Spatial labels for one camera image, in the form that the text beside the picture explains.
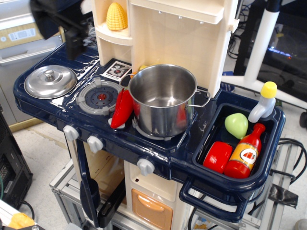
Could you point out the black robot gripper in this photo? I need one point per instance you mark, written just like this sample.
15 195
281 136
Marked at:
49 15

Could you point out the stainless steel pot lid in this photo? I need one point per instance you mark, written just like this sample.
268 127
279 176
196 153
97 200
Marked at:
50 82

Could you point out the yellow toy corn cob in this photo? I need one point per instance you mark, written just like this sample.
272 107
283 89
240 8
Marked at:
116 18

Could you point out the toy dishwasher wooden cabinet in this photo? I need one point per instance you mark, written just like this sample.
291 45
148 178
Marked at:
21 46

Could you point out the grey toy stove burner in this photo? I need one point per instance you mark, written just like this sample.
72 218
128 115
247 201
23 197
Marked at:
99 97

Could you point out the red toy chili pepper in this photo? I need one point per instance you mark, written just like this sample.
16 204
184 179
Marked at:
123 109

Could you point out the grey stove knob left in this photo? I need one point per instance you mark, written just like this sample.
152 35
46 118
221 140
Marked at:
71 133

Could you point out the grey stove knob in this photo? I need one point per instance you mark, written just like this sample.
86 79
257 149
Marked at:
146 167
71 133
95 144

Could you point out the grey stove knob middle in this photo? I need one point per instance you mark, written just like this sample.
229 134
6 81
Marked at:
95 144

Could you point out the cream toy kitchen tower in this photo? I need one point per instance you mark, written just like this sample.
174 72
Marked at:
193 34

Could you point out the grey stove knob right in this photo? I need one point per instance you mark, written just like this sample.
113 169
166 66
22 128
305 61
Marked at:
146 167

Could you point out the black computer case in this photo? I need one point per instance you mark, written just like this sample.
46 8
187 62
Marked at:
15 175

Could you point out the navy toy oven door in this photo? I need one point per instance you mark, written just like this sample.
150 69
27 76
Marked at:
89 193

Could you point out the orange toy drawer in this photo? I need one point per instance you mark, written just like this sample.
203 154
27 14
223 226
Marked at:
152 211

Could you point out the green toy pear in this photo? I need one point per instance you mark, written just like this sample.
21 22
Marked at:
237 125

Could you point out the red toy cheese wheel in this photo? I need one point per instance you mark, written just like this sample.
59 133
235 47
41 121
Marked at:
218 156

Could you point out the navy toy kitchen countertop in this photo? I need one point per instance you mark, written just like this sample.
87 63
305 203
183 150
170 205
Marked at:
178 159

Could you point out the grey toy faucet yellow cap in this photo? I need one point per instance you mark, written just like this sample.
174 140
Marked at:
266 102

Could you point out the red toy ketchup bottle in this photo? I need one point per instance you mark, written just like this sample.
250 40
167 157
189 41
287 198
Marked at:
245 154

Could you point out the white stand frame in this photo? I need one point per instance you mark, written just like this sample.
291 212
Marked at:
273 47

